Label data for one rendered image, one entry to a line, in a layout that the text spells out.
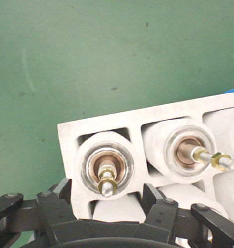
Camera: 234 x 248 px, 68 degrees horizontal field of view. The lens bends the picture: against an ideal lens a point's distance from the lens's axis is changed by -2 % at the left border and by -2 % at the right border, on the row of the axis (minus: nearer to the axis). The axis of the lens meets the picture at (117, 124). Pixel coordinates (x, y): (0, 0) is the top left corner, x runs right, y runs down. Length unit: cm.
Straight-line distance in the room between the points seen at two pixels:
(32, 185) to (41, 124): 17
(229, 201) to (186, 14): 51
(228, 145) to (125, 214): 19
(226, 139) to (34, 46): 51
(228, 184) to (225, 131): 11
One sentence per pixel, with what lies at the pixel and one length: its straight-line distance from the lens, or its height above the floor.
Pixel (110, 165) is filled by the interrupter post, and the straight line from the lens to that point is 22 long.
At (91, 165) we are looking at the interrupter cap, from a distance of 25.
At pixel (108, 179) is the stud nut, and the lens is 17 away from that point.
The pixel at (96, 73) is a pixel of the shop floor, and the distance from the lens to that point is 52.
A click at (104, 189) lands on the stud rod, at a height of 34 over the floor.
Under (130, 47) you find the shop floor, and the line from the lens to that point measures 55.
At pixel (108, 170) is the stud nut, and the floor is 29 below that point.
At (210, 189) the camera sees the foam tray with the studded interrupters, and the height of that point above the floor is 18.
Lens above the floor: 50
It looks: 87 degrees down
